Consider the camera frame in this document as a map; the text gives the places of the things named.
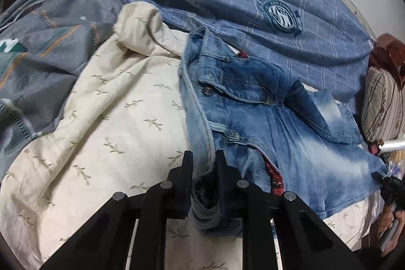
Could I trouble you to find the grey patterned quilt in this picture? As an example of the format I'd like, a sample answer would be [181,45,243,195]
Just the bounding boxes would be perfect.
[0,0,129,177]

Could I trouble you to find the beige striped pillow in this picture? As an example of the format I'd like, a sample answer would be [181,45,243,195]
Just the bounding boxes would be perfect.
[361,65,405,144]

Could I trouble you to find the brown cloth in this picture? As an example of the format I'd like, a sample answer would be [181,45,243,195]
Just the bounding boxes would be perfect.
[369,33,405,84]

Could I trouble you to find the cream leaf-print blanket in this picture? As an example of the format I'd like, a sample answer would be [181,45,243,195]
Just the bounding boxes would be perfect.
[0,2,382,270]

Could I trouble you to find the person's right hand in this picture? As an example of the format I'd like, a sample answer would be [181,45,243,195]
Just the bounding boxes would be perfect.
[377,209,405,256]

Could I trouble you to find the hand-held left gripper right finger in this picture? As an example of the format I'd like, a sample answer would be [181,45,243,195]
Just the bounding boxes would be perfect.
[216,149,368,270]

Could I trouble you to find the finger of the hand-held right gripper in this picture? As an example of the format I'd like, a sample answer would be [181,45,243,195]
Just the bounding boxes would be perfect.
[371,172,392,192]

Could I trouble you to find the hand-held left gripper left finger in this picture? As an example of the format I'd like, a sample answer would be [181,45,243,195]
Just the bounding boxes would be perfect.
[39,150,194,270]

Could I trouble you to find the white cylinder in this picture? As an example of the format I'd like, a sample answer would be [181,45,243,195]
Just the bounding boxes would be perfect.
[379,138,405,154]

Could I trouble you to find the blue denim pants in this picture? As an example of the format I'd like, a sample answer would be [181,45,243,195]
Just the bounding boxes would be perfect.
[179,26,389,231]

